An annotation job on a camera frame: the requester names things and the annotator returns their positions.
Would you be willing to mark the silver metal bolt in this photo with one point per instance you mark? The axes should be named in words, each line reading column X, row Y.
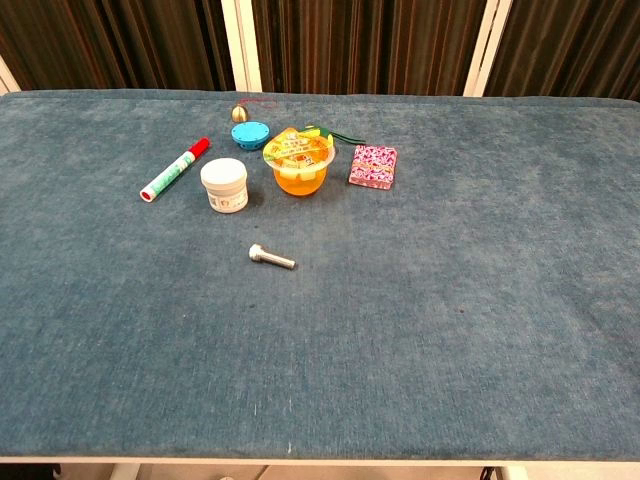
column 270, row 257

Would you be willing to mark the orange jelly cup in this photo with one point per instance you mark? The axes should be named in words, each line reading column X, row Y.
column 300, row 165

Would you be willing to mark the blue table cloth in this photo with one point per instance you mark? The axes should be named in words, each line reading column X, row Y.
column 320, row 325

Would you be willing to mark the pink patterned small box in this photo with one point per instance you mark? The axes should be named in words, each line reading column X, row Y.
column 373, row 166

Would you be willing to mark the white plastic jar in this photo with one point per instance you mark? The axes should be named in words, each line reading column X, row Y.
column 224, row 187

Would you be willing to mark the blue round plastic disc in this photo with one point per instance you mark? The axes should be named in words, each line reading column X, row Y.
column 249, row 135

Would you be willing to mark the small golden bell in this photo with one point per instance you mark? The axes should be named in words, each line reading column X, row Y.
column 239, row 113

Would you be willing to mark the red capped white marker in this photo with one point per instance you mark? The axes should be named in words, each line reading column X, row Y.
column 172, row 170

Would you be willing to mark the dark brown curtain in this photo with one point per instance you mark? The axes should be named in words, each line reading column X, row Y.
column 365, row 45

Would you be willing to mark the white frame post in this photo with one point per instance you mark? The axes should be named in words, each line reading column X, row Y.
column 486, row 47
column 241, row 45
column 7, row 77

